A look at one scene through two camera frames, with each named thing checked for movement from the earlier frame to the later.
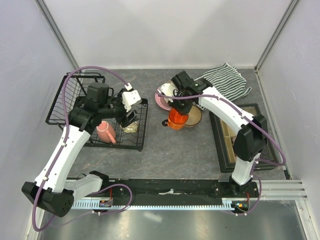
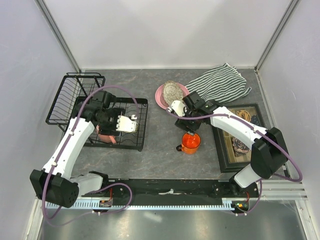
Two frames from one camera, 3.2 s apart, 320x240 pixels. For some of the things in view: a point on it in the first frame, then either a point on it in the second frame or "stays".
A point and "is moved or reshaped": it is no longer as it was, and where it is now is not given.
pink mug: (106, 132) stays
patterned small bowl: (132, 128) stays
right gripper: (186, 110) to (183, 123)
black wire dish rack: (84, 100) stays
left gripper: (122, 120) to (112, 130)
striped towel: (228, 81) stays
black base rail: (176, 190) stays
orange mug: (177, 119) is moved or reshaped
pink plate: (161, 101) stays
